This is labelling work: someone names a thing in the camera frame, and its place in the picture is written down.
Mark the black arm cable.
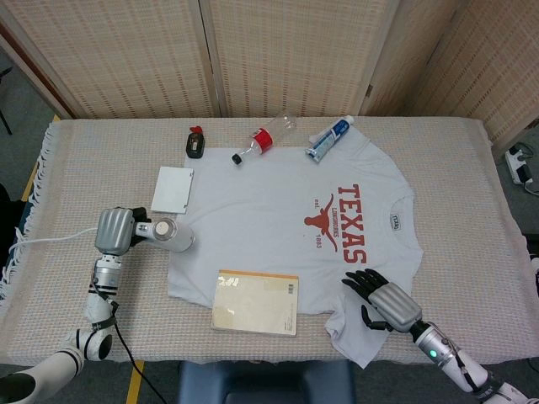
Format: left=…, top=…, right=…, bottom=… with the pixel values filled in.
left=90, top=285, right=169, bottom=404

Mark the wicker folding screen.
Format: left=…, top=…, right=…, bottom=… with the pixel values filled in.
left=0, top=0, right=539, bottom=144

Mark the small black red device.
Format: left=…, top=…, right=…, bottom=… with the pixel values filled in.
left=185, top=125, right=208, bottom=161

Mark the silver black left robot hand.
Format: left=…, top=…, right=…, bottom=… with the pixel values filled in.
left=93, top=205, right=152, bottom=257

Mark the white power strip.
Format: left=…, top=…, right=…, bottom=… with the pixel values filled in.
left=504, top=145, right=535, bottom=185

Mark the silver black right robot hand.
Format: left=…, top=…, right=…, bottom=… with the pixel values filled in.
left=341, top=268, right=424, bottom=334

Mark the blue white toothpaste tube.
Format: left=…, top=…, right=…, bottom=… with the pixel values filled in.
left=305, top=117, right=355, bottom=163

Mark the thin grey cable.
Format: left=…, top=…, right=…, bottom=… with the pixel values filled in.
left=8, top=226, right=99, bottom=253

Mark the white flat box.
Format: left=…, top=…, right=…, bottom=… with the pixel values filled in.
left=150, top=166, right=195, bottom=215

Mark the white Texas print T-shirt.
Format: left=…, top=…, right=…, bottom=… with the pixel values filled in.
left=167, top=127, right=424, bottom=370

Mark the beige woven tablecloth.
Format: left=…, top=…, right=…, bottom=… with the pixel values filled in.
left=0, top=115, right=531, bottom=367

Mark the clear bottle with red label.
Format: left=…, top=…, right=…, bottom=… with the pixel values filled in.
left=230, top=113, right=299, bottom=167

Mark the cream cover book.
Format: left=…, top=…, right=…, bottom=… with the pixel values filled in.
left=210, top=268, right=301, bottom=338

